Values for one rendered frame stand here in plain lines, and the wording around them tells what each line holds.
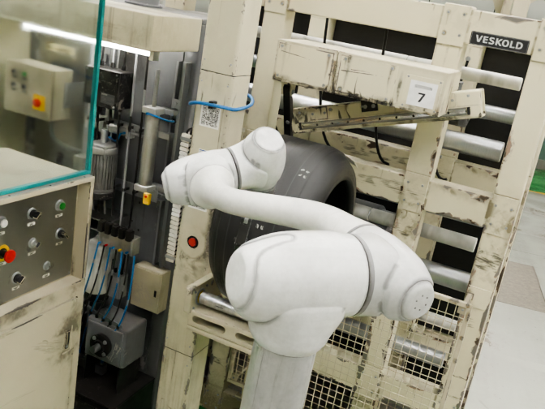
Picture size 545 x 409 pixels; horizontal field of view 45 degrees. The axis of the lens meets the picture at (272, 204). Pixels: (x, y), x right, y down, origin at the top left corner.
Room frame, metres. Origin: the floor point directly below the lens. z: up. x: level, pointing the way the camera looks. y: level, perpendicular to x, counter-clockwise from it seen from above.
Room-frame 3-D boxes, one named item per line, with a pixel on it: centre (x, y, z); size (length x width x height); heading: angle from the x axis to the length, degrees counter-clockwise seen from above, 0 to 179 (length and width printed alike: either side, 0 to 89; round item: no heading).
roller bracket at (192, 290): (2.23, 0.15, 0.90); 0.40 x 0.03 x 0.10; 157
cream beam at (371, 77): (2.38, -0.24, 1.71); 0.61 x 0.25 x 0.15; 67
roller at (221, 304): (2.03, 0.03, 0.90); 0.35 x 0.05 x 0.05; 67
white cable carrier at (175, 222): (2.24, 0.32, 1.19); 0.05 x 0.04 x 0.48; 157
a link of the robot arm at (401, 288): (1.00, -0.20, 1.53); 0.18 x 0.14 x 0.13; 26
